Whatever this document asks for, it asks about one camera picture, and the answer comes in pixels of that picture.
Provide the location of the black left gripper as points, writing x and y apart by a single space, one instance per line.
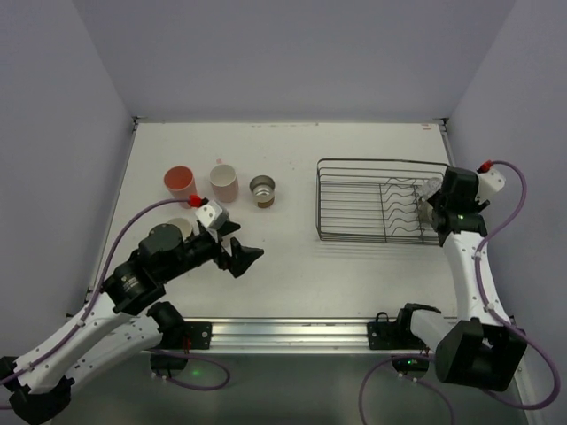
226 252

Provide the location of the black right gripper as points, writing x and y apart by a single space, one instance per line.
437 208

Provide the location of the clear glass cup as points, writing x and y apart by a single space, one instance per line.
430 188

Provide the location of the beige plastic tumbler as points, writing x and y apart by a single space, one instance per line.
184 225

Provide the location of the steel cup with brown band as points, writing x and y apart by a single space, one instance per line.
262 188

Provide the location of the pink ceramic mug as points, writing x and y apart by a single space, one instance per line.
224 182

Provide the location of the pink plastic tumbler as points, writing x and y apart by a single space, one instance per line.
181 184

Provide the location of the olive ceramic cup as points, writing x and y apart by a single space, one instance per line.
425 212

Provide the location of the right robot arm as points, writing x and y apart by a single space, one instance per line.
479 350

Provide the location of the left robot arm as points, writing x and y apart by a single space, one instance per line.
126 316

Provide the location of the left controller board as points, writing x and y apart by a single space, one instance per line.
167 365

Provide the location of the controller board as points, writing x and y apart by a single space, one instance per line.
414 366
167 365

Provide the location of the right controller board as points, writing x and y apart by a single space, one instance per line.
414 366

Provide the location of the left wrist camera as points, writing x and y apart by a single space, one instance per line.
212 216

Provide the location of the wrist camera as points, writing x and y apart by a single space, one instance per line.
212 216
489 184

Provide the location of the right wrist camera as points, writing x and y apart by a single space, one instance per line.
489 184

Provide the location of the wire dish rack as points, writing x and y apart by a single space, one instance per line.
363 200

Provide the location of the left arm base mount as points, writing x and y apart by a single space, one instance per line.
197 335

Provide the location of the aluminium mounting rail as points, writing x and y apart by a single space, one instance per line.
288 334

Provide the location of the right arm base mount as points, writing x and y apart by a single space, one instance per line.
387 334

